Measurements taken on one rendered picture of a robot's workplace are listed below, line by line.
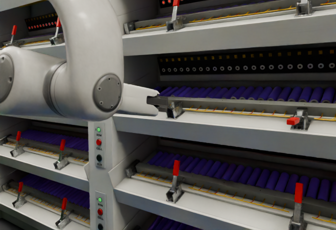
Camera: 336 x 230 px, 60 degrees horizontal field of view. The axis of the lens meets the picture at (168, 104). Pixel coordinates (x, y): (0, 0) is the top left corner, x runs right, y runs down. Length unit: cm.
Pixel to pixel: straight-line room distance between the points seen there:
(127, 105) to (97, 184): 42
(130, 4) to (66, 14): 51
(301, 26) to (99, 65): 35
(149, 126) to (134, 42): 20
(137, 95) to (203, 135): 20
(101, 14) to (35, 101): 13
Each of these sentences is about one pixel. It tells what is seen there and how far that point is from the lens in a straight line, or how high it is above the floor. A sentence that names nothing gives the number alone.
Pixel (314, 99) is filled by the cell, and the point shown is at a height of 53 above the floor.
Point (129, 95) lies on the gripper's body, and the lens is 47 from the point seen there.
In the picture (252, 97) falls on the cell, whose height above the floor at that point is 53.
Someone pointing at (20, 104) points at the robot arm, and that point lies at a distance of 38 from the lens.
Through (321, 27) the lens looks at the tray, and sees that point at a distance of 55.
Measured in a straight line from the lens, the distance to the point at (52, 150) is 112.
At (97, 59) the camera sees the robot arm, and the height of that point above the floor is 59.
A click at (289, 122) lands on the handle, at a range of 49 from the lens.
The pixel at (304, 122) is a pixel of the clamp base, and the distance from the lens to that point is 54.
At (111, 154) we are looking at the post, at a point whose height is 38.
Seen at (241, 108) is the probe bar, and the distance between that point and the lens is 62.
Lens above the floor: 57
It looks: 4 degrees down
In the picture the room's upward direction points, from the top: straight up
